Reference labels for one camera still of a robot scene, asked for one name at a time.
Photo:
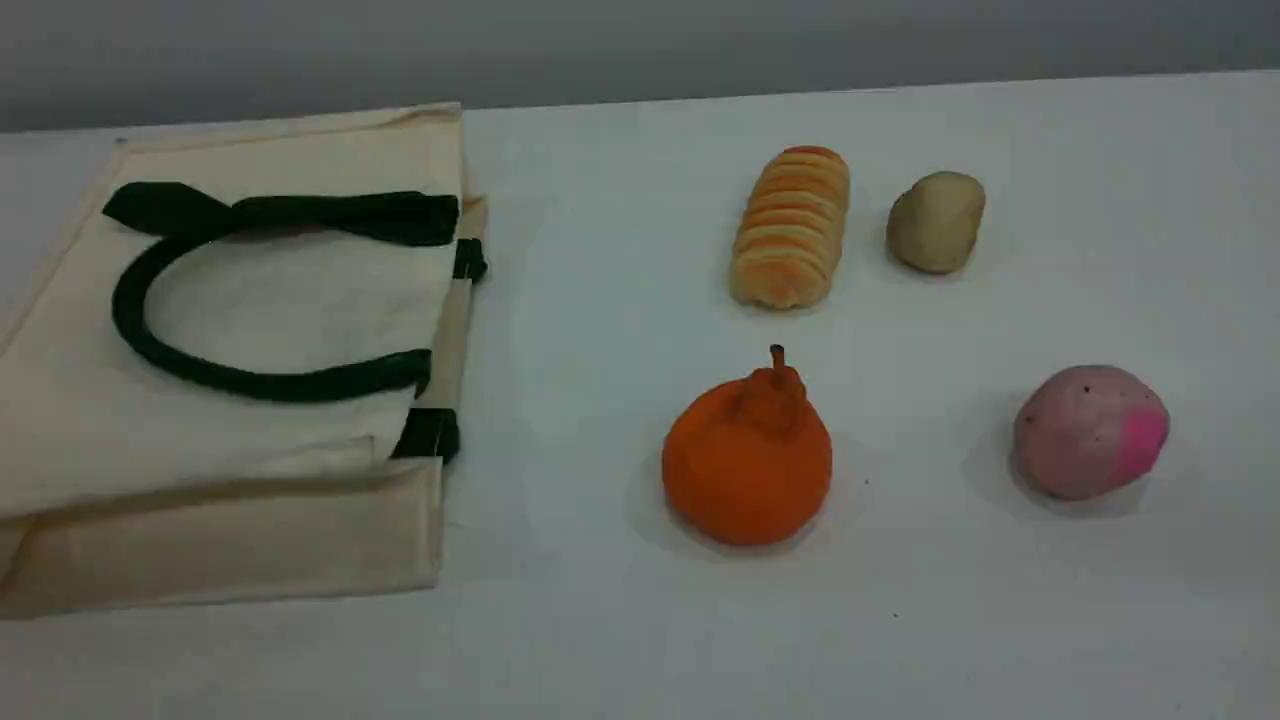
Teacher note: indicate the beige potato toy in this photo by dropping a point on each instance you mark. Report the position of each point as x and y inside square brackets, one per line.
[935, 222]

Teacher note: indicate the orange toy fruit with stem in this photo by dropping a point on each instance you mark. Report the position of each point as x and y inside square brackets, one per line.
[745, 470]

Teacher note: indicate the ridged bread loaf toy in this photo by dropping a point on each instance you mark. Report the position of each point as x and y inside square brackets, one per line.
[790, 235]

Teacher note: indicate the pink peach toy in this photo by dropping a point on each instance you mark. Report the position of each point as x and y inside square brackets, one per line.
[1085, 435]

